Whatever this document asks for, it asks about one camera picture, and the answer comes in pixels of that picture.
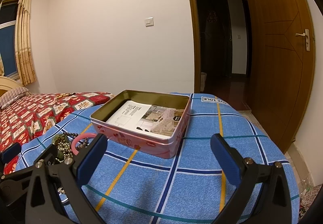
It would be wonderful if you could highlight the brown object on bed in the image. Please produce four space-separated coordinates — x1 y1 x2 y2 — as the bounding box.
55 93 75 99

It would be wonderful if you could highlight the wooden door frame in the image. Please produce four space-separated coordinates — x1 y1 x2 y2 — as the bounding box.
189 0 201 93

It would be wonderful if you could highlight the pink bangle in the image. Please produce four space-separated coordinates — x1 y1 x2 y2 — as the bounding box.
71 133 96 155

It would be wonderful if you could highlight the striped pillow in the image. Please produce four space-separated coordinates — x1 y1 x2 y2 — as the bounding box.
0 87 29 110

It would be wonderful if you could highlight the printed paper leaflet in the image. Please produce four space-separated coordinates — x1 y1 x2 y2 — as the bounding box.
106 100 184 139

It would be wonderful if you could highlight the cream wooden headboard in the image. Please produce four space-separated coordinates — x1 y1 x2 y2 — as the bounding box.
0 76 22 96

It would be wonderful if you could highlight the white wall switch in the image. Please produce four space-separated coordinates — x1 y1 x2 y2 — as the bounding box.
145 17 154 27

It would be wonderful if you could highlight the blue checked tablecloth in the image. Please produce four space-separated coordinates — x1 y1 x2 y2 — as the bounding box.
15 91 301 224

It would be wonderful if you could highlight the red patterned bedspread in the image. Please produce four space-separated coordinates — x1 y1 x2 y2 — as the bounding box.
1 92 114 164

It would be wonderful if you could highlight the beige curtain right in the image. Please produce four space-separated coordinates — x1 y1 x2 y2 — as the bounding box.
14 0 36 86

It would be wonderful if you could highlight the silver door handle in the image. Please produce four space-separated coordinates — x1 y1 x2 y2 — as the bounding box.
295 29 310 52

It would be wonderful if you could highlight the pink metal tin box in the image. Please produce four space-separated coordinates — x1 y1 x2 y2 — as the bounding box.
90 90 192 159

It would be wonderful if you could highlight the green jade bangle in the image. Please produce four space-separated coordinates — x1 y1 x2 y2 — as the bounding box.
52 134 72 163

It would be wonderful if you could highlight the window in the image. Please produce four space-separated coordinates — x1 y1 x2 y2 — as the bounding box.
0 0 19 79

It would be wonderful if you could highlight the brown wooden door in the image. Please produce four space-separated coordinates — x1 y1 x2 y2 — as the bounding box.
247 0 315 152

